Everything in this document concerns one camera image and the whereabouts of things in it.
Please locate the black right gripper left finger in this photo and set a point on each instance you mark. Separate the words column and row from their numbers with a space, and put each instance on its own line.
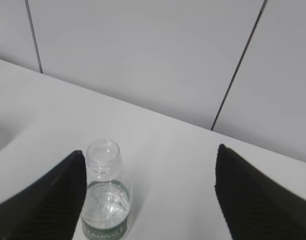
column 50, row 207

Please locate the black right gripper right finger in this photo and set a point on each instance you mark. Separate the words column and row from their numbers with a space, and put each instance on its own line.
column 254, row 206

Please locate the clear green-label water bottle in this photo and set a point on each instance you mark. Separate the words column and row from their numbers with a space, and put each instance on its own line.
column 108, row 202

